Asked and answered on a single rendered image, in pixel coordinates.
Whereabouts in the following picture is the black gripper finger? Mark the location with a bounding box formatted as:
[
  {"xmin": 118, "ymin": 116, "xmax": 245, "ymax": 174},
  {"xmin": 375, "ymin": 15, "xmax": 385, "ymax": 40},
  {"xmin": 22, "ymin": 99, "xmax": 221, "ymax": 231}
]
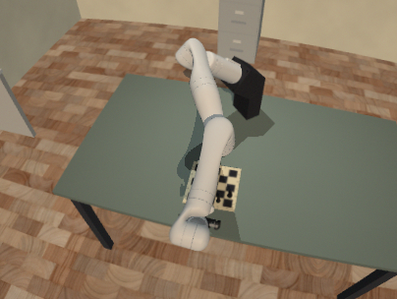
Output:
[{"xmin": 207, "ymin": 217, "xmax": 221, "ymax": 230}]

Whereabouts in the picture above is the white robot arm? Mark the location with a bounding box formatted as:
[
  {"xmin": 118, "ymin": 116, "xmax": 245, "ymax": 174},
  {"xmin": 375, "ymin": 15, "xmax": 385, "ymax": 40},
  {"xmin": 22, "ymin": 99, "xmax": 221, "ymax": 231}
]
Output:
[{"xmin": 169, "ymin": 38, "xmax": 242, "ymax": 251}]

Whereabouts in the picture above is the chessboard with chess pieces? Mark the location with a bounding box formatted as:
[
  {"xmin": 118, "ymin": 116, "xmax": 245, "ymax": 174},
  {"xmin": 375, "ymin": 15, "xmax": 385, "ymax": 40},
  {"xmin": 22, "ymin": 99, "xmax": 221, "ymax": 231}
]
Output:
[{"xmin": 183, "ymin": 161, "xmax": 241, "ymax": 212}]

